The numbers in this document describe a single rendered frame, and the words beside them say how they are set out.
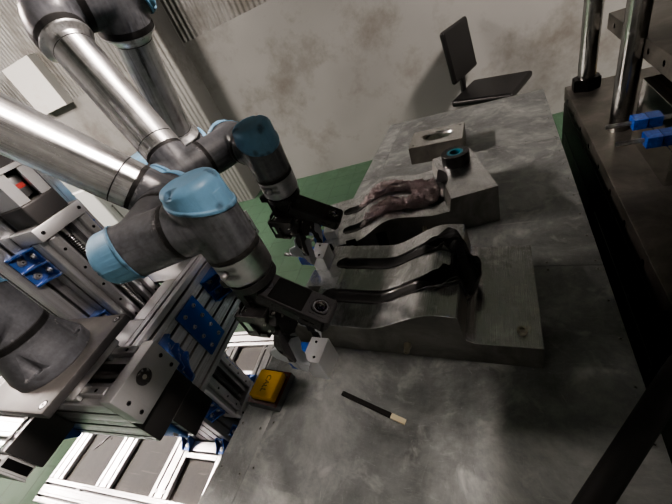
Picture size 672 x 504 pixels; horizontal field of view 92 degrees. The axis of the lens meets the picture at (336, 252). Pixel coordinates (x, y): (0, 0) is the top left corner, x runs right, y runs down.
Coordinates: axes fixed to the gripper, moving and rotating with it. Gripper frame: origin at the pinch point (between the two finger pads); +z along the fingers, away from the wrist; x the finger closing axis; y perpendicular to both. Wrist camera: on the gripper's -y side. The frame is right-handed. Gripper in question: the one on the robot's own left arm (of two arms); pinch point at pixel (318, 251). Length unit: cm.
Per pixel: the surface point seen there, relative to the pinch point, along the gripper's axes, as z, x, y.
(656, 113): -2, -49, -77
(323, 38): 23, -257, 91
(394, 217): 4.5, -17.4, -15.9
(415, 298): -4.4, 13.4, -26.4
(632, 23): -15, -71, -72
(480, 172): 2.2, -33.1, -37.4
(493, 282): 1.6, 4.0, -40.4
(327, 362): -5.3, 28.9, -13.3
